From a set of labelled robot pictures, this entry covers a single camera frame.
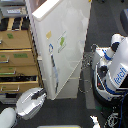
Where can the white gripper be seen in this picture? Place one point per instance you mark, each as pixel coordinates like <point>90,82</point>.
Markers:
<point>30,102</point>

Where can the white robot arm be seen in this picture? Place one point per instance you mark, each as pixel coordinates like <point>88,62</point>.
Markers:
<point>8,117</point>

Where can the wooden drawer cabinet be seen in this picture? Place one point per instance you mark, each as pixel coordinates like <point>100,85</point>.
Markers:
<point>19,69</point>

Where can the green android sticker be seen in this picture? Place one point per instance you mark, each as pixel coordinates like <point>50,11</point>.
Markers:
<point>61,42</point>

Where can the white blue robot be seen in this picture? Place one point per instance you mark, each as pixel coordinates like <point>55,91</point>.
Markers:
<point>110,71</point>

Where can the grey box on cabinet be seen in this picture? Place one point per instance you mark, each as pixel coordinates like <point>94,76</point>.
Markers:
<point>14,11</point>

